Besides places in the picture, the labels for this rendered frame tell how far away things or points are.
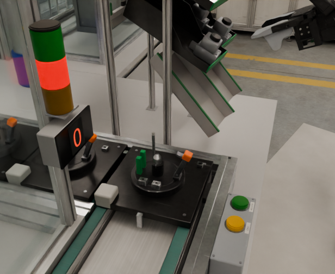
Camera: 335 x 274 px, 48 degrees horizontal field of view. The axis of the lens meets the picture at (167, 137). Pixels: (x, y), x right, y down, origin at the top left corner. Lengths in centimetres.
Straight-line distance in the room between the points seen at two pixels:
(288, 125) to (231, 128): 179
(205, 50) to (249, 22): 393
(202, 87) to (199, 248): 54
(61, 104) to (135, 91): 98
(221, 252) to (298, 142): 65
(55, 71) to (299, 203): 76
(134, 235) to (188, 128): 58
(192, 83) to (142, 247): 52
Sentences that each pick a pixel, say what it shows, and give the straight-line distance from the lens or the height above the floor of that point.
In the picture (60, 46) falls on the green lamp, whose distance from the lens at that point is 65.
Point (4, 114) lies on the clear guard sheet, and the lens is 64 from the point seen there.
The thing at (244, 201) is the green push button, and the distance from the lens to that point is 92.
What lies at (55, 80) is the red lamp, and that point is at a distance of 66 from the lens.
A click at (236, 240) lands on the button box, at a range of 86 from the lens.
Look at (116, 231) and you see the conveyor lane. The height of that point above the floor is 92.
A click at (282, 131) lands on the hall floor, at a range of 306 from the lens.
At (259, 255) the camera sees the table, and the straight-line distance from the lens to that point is 97.
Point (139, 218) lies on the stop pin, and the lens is 89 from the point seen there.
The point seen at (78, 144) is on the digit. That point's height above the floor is 118.
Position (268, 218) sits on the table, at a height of 86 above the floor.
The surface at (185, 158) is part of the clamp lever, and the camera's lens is 89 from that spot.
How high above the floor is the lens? 160
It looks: 34 degrees down
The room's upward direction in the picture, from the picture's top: straight up
